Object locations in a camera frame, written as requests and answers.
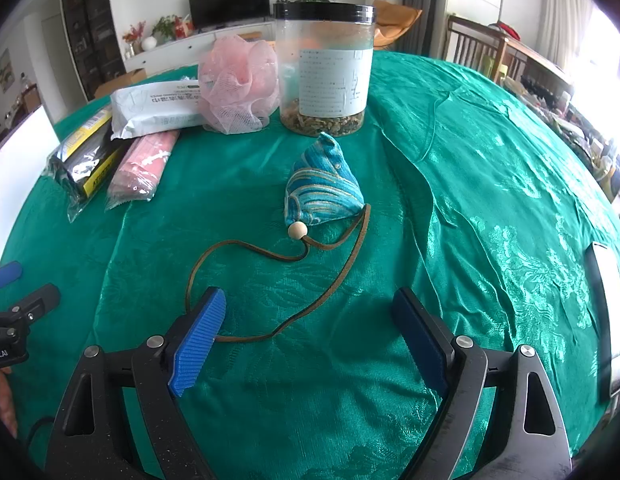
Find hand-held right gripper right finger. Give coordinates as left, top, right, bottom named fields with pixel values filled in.
left=391, top=287, right=573, bottom=480

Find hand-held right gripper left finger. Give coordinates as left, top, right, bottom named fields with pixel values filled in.
left=45, top=286, right=227, bottom=480

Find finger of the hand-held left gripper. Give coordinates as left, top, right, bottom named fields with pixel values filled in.
left=0, top=283, right=61, bottom=329
left=0, top=261, right=23, bottom=292

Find white cardboard box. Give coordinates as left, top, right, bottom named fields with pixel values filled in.
left=0, top=104, right=61, bottom=181

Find blue patterned pouch with cord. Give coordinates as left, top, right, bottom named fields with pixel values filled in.
left=185, top=131, right=371, bottom=343

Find person's left hand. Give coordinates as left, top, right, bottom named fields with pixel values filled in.
left=0, top=367, right=19, bottom=437

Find green patterned tablecloth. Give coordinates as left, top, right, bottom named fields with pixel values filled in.
left=0, top=50, right=620, bottom=480

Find yellow and black packet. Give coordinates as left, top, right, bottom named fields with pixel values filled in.
left=45, top=107, right=126, bottom=221

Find pink plastic packet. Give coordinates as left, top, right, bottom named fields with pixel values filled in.
left=105, top=130, right=181, bottom=211

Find smartphone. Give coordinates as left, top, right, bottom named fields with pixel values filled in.
left=586, top=241, right=620, bottom=401

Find white wet wipes pack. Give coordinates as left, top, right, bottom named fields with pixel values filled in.
left=110, top=79, right=205, bottom=141

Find brown cardboard box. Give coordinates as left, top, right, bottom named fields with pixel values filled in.
left=94, top=67, right=148, bottom=98

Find row of cluttered household things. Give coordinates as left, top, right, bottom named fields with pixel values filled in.
left=504, top=72, right=620, bottom=201

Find pink mesh bath pouf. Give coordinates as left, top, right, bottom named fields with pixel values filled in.
left=197, top=37, right=281, bottom=135

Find black display cabinet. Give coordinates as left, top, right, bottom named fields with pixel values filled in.
left=60, top=0, right=127, bottom=98

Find red flowers in vase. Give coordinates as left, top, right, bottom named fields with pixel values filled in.
left=122, top=21, right=147, bottom=56

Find clear plastic jar black lid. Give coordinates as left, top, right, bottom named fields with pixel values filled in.
left=272, top=2, right=377, bottom=137

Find white television cabinet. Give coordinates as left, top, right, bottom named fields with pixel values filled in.
left=122, top=17, right=278, bottom=76

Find wooden slatted bench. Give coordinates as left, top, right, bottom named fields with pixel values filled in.
left=446, top=14, right=573, bottom=96

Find green plant with red decoration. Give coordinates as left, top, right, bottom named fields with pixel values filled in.
left=152, top=14, right=195, bottom=43

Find tan lounge chair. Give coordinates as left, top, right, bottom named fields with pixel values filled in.
left=372, top=0, right=423, bottom=51

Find grey curtain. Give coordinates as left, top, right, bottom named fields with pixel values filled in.
left=402, top=0, right=445, bottom=56

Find flat screen television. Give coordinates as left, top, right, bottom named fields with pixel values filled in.
left=188, top=0, right=271, bottom=30

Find white curtain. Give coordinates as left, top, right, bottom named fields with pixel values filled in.
left=534, top=0, right=598, bottom=68

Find framed wall picture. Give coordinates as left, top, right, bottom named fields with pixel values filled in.
left=0, top=49, right=15, bottom=93

